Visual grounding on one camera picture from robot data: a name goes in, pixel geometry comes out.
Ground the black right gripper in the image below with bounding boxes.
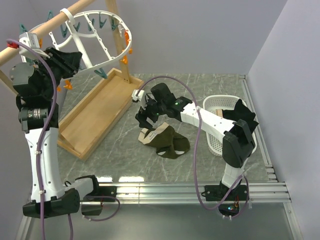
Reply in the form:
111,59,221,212
136,95,167,131

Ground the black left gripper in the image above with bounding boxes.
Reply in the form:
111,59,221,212
33,46,83,99

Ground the olive green underwear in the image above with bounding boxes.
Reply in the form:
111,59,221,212
138,122,191,159

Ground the white plastic clip hanger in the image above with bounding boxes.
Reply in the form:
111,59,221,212
19,9,133,76

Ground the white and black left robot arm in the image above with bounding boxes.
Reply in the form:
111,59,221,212
10,47,101,219

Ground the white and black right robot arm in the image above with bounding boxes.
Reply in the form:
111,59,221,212
132,83,256,200

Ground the wooden drying rack stand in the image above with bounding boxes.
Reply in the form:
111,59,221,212
0,0,146,161

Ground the white clothes peg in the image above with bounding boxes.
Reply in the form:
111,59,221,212
118,24,124,35

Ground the white plastic laundry basket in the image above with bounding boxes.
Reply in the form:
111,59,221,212
200,95,257,157

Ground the beige garment in basket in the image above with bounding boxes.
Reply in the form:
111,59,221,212
216,109,223,117

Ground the black garment in basket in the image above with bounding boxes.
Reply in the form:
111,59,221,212
222,99,259,134

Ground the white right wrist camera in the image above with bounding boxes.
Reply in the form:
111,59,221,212
131,89,147,110

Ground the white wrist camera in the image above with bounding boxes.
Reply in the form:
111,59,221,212
6,32,49,60
131,89,147,110

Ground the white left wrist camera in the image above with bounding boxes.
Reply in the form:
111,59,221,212
6,32,49,60

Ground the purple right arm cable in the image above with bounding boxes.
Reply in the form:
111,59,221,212
134,76,250,221

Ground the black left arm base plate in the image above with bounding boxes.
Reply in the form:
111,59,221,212
97,185,117,202

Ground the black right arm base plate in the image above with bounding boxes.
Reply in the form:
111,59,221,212
201,183,251,202

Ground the aluminium mounting rail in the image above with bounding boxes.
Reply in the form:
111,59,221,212
26,181,292,206

